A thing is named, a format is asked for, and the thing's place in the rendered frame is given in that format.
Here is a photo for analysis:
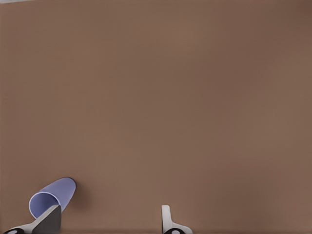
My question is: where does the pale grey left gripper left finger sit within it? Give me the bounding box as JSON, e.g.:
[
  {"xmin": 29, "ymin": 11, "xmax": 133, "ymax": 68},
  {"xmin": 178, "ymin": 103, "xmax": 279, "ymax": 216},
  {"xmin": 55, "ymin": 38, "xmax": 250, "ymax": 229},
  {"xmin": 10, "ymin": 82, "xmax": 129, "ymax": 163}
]
[{"xmin": 1, "ymin": 204, "xmax": 62, "ymax": 234}]

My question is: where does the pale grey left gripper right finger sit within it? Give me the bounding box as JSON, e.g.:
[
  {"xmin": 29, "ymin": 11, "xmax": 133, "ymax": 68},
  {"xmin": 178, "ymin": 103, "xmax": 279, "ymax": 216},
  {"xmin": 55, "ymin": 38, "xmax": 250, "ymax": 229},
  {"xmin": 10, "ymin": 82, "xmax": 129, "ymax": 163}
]
[{"xmin": 161, "ymin": 205, "xmax": 193, "ymax": 234}]

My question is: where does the purple cup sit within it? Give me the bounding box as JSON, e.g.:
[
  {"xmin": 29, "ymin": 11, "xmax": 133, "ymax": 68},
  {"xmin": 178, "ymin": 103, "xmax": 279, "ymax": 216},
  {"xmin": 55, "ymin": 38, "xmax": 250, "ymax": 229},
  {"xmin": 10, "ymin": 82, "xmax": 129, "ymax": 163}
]
[{"xmin": 28, "ymin": 177, "xmax": 77, "ymax": 219}]

